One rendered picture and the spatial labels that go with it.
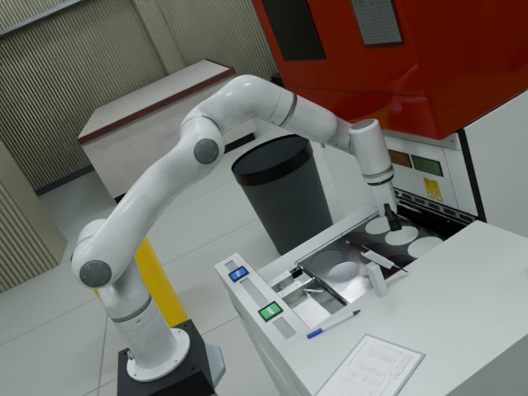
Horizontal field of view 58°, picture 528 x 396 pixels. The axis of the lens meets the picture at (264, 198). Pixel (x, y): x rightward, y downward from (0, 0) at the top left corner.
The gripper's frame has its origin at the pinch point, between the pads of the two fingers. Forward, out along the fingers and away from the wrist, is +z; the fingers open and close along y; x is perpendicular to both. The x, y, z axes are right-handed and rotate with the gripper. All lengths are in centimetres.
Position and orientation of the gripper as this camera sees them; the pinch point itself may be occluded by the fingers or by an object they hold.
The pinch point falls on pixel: (394, 223)
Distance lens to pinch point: 142.3
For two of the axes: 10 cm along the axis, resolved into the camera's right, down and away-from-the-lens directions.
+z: 3.8, 8.4, 3.8
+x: 9.1, -2.5, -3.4
